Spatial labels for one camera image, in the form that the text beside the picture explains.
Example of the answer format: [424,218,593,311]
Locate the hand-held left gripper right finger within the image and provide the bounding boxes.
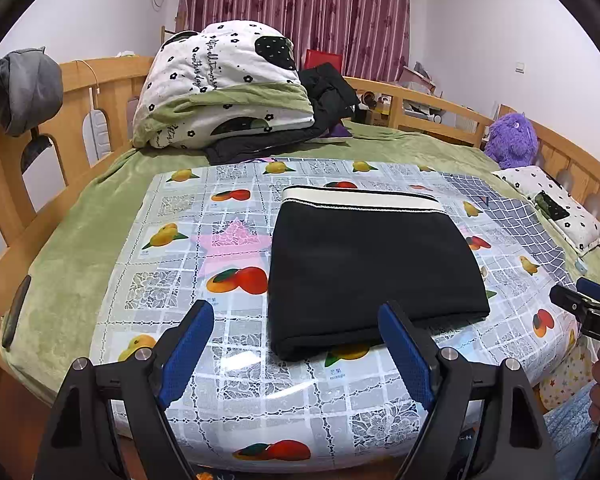
[377,300,556,480]

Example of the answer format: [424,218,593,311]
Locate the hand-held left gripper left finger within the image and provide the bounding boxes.
[32,299,216,480]

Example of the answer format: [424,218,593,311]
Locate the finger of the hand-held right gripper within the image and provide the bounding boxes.
[550,285,600,323]
[575,277,600,306]

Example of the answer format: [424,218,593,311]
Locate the black pants with white waistband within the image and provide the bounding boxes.
[267,185,491,361]

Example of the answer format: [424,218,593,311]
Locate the star print cloth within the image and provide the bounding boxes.
[537,345,598,411]

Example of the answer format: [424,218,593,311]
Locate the white floral pillow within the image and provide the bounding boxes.
[492,165,600,253]

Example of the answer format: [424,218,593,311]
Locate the fruit print plastic table cover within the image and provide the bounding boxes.
[89,157,581,473]

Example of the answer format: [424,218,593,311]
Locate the grey checked cloth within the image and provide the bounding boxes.
[440,172,566,281]

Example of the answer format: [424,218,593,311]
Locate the green fleece blanket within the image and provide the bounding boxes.
[0,120,600,411]

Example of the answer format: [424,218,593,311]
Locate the purple plush toy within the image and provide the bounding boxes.
[484,112,539,170]

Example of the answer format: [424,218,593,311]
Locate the black oblong object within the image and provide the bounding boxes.
[1,275,32,351]

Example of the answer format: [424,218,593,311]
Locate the white radiator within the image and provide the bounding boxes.
[455,112,491,137]

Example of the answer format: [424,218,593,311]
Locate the cardboard box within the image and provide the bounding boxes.
[355,90,396,128]

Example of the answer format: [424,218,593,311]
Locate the black jacket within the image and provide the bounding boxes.
[202,62,361,165]

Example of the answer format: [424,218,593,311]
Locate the white floral folded quilt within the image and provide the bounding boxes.
[131,20,316,150]

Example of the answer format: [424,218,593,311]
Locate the grey garment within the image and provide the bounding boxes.
[0,47,63,137]

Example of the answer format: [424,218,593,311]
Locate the red box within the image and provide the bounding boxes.
[305,49,343,78]

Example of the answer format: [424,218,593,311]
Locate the maroon striped curtain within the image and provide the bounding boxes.
[177,0,412,83]

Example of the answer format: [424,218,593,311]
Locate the wooden bed frame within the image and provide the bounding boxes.
[0,25,600,480]

